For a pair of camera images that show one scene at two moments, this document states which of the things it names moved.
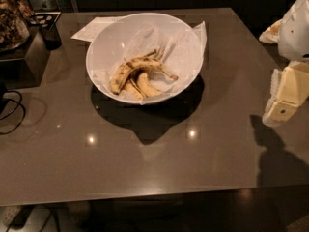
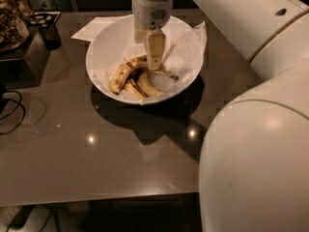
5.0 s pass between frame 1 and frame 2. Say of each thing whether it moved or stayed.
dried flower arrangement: stayed
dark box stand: stayed
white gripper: moved
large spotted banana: stayed
